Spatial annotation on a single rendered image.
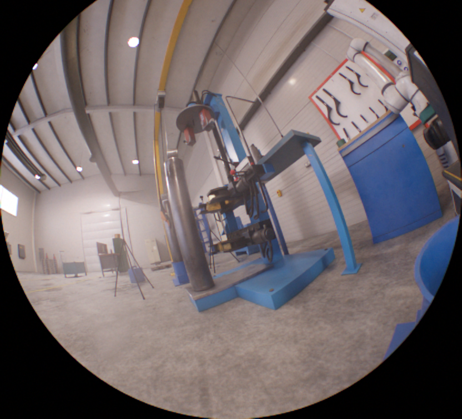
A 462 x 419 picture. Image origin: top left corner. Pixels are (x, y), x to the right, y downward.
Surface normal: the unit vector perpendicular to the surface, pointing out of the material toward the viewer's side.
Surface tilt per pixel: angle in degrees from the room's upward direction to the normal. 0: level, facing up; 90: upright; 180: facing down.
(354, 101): 90
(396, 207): 90
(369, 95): 90
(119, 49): 174
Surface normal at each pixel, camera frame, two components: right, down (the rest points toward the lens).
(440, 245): -0.47, -0.58
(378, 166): -0.86, 0.11
